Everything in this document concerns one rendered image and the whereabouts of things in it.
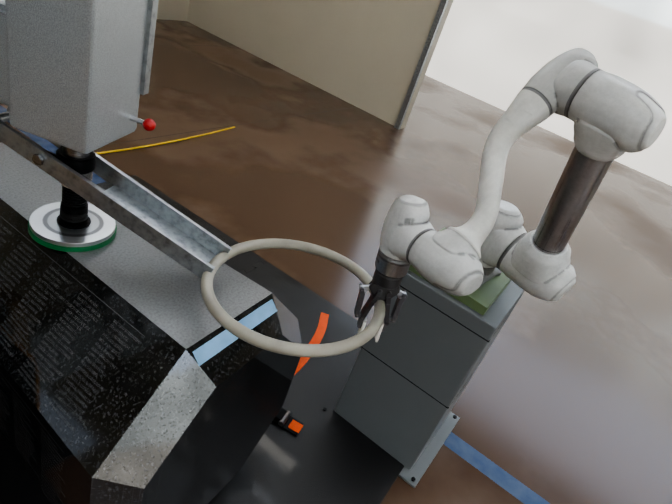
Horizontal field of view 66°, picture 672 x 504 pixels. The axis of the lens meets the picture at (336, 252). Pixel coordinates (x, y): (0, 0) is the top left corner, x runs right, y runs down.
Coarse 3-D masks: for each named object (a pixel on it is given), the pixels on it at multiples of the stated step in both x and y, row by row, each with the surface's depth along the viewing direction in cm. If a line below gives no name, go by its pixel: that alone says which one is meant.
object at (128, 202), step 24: (0, 120) 126; (24, 144) 127; (48, 168) 129; (96, 168) 139; (96, 192) 129; (120, 192) 139; (144, 192) 139; (120, 216) 131; (144, 216) 138; (168, 216) 141; (168, 240) 131; (192, 240) 142; (216, 240) 141; (192, 264) 133
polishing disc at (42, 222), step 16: (48, 208) 144; (96, 208) 151; (32, 224) 137; (48, 224) 138; (96, 224) 145; (112, 224) 147; (48, 240) 134; (64, 240) 135; (80, 240) 137; (96, 240) 139
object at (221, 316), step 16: (256, 240) 151; (272, 240) 153; (288, 240) 155; (224, 256) 141; (336, 256) 154; (208, 272) 133; (352, 272) 152; (208, 288) 127; (208, 304) 123; (384, 304) 139; (224, 320) 119; (240, 336) 117; (256, 336) 116; (352, 336) 125; (368, 336) 126; (288, 352) 116; (304, 352) 117; (320, 352) 118; (336, 352) 120
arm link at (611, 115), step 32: (576, 96) 124; (608, 96) 119; (640, 96) 117; (576, 128) 128; (608, 128) 120; (640, 128) 116; (576, 160) 134; (608, 160) 128; (576, 192) 139; (544, 224) 153; (576, 224) 149; (512, 256) 168; (544, 256) 158; (544, 288) 163
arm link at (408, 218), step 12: (396, 204) 124; (408, 204) 122; (420, 204) 123; (396, 216) 123; (408, 216) 122; (420, 216) 122; (384, 228) 127; (396, 228) 124; (408, 228) 122; (420, 228) 122; (432, 228) 123; (384, 240) 128; (396, 240) 124; (408, 240) 122; (384, 252) 129; (396, 252) 126; (408, 252) 122
